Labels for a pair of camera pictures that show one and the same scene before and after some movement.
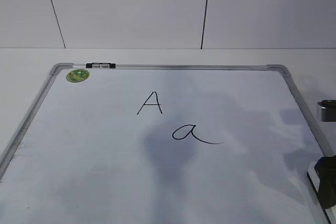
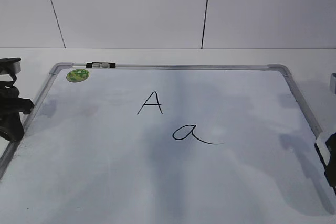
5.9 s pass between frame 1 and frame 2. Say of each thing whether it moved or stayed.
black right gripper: moved
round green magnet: stayed
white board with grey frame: stayed
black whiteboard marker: stayed
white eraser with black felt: moved
